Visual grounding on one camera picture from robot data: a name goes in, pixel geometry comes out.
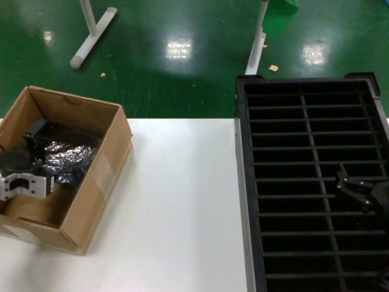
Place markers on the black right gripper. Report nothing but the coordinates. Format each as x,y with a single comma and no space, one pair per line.
381,197

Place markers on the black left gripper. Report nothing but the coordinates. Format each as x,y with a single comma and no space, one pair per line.
15,162

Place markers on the grey translucent antistatic bag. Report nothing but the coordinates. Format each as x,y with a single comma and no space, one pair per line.
70,152

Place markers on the brown cardboard box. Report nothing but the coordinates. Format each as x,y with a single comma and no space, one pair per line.
100,182

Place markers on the black slotted container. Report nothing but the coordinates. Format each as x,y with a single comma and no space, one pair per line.
245,152

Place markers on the white table leg with foot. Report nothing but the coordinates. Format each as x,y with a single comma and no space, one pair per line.
256,45
91,39

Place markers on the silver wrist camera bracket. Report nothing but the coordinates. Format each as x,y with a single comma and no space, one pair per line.
36,185

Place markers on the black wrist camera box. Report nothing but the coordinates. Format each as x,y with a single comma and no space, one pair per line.
51,185

